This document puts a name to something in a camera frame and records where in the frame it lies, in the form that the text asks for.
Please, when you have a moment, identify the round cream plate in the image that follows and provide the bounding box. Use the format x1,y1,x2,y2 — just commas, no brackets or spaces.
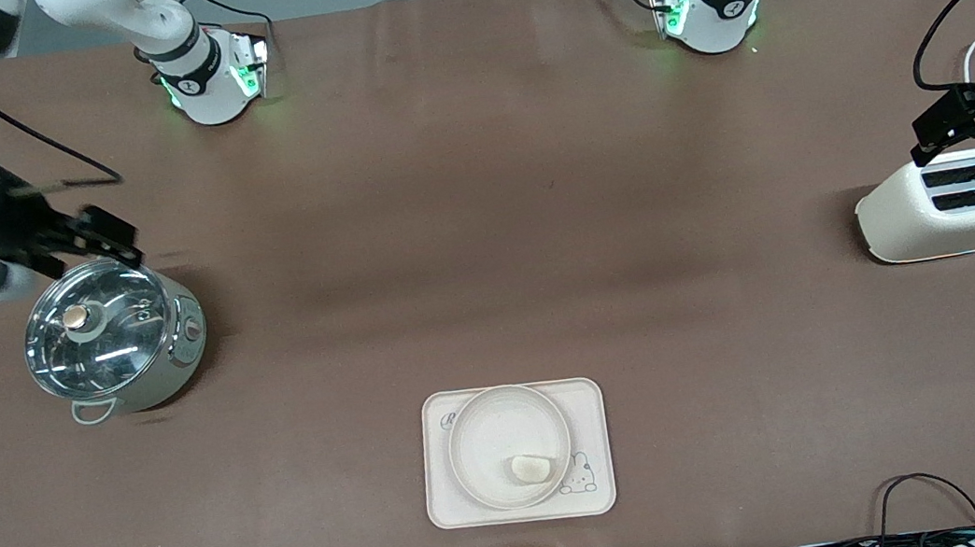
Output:
440,376,582,519

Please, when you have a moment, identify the white half-round bun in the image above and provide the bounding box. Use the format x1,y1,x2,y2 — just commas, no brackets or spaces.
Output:
509,451,557,488

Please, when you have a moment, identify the cream tray with rabbit print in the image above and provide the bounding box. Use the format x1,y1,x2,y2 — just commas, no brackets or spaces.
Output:
411,371,621,538

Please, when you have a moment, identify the white two-slot toaster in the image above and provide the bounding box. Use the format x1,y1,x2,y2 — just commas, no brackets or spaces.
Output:
847,147,975,272

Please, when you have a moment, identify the glass pot lid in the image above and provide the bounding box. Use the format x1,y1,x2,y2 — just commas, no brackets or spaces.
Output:
14,250,184,409

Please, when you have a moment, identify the pale green electric pot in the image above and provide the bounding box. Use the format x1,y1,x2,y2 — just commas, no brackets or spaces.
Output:
13,233,219,433

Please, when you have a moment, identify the green-lit circuit box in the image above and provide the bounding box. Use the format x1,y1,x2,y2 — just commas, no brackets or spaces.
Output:
647,0,696,42

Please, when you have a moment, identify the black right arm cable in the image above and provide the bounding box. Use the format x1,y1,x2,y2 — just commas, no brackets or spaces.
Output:
0,41,126,201

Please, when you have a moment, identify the black looped cable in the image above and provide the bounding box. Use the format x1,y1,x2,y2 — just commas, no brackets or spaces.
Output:
869,464,975,547

